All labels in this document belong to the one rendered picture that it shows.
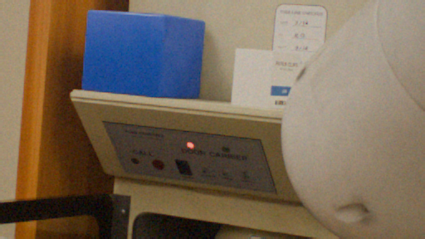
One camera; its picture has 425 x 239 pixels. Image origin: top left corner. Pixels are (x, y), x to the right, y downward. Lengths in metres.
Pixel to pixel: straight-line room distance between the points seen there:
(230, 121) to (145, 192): 0.21
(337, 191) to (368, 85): 0.06
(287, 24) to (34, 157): 0.33
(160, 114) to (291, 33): 0.18
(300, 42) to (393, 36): 0.73
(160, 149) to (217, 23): 0.16
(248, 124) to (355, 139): 0.62
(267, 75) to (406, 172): 0.65
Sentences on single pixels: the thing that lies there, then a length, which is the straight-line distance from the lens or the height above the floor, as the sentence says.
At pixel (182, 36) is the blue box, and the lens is 1.20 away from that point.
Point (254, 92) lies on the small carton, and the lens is 1.14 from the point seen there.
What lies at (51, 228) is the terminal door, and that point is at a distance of 1.22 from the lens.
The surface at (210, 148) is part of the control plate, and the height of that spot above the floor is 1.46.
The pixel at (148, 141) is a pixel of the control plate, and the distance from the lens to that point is 1.21.
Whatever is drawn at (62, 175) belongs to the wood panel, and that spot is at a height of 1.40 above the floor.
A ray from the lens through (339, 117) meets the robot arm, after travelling 0.51.
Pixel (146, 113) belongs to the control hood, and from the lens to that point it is 1.17.
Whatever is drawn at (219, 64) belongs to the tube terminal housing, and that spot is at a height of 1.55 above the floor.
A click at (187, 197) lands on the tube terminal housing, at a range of 1.27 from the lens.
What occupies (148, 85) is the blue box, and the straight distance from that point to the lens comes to 1.17.
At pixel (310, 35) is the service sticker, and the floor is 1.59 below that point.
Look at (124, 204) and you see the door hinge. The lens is 1.31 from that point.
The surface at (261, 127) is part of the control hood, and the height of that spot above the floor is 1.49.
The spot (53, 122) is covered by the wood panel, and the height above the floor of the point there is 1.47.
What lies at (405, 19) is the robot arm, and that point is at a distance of 0.48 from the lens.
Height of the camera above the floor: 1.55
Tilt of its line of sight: 3 degrees down
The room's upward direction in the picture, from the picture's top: 5 degrees clockwise
